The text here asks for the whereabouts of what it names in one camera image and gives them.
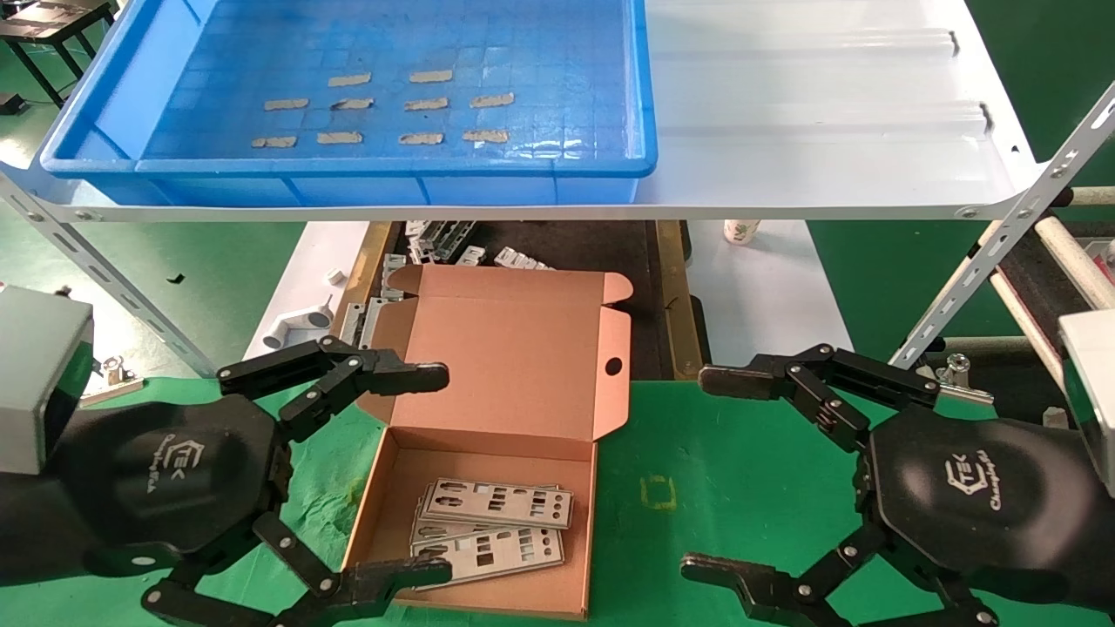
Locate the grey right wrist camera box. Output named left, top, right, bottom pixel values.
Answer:
left=1058, top=309, right=1115, bottom=497

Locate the black table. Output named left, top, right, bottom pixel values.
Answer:
left=0, top=0, right=118, bottom=110

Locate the white pipe rack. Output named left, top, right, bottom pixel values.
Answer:
left=941, top=185, right=1115, bottom=428

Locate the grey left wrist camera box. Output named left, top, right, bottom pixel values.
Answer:
left=0, top=286, right=95, bottom=476

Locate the white perforated angle bar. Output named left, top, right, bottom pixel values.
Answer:
left=0, top=171, right=217, bottom=379
left=889, top=83, right=1115, bottom=370

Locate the white metal shelf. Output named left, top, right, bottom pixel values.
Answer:
left=0, top=0, right=1046, bottom=223

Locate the black tray with brass frame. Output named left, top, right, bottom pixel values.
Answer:
left=315, top=220, right=717, bottom=382

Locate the blue plastic tray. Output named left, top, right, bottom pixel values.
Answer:
left=39, top=0, right=659, bottom=208

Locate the white plastic pipe fitting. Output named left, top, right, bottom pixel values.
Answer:
left=263, top=294, right=335, bottom=351

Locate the brown cardboard box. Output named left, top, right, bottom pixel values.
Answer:
left=341, top=263, right=634, bottom=621

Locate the white shelf board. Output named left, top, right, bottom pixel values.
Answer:
left=244, top=219, right=856, bottom=382

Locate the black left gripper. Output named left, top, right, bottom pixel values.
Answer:
left=0, top=335, right=454, bottom=627

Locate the silver binder clip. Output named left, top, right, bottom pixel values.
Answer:
left=930, top=353, right=996, bottom=407
left=80, top=355, right=145, bottom=408

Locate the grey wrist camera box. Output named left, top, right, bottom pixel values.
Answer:
left=1058, top=309, right=1115, bottom=497
left=0, top=286, right=95, bottom=476

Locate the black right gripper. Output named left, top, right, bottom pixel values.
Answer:
left=679, top=344, right=1115, bottom=627

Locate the silver metal IO shield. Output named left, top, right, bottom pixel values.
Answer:
left=411, top=525, right=565, bottom=591
left=408, top=488, right=558, bottom=548
left=423, top=477, right=574, bottom=529

